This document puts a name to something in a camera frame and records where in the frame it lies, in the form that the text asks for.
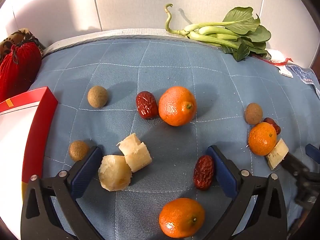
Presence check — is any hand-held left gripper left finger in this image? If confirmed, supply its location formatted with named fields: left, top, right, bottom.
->
left=20, top=146, right=103, bottom=240

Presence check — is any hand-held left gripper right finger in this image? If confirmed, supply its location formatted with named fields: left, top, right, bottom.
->
left=205, top=145, right=288, bottom=240

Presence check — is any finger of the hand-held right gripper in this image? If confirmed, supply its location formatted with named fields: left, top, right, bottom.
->
left=305, top=144, right=320, bottom=160
left=280, top=152, right=311, bottom=180

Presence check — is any dried red date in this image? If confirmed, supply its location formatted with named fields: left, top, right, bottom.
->
left=136, top=91, right=158, bottom=120
left=194, top=155, right=215, bottom=191
left=263, top=117, right=282, bottom=135

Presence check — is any peeled sugar cane piece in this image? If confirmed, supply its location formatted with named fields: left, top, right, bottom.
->
left=265, top=138, right=289, bottom=170
left=117, top=133, right=153, bottom=173
left=98, top=155, right=132, bottom=192

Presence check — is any brown longan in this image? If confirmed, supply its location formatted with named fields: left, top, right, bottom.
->
left=69, top=140, right=90, bottom=162
left=87, top=85, right=109, bottom=108
left=245, top=103, right=263, bottom=125

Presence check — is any orange mandarin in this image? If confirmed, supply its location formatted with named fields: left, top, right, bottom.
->
left=158, top=86, right=197, bottom=127
left=248, top=122, right=277, bottom=156
left=159, top=197, right=205, bottom=239

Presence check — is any red shallow cardboard box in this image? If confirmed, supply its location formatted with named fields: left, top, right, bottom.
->
left=0, top=86, right=58, bottom=238

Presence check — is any blue printed plastic bag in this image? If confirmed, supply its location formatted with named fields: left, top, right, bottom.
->
left=287, top=64, right=320, bottom=88

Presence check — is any white paper packet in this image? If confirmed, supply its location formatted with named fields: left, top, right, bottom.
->
left=268, top=50, right=293, bottom=78

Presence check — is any blue quilted blanket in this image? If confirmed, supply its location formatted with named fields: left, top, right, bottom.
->
left=27, top=30, right=320, bottom=240

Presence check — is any green bok choy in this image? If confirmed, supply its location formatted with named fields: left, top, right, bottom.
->
left=164, top=4, right=272, bottom=62

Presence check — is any brown floral patterned cloth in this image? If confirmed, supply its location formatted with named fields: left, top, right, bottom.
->
left=0, top=28, right=41, bottom=64

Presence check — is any red velvet drawstring bag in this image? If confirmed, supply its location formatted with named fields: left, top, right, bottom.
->
left=0, top=42, right=42, bottom=102

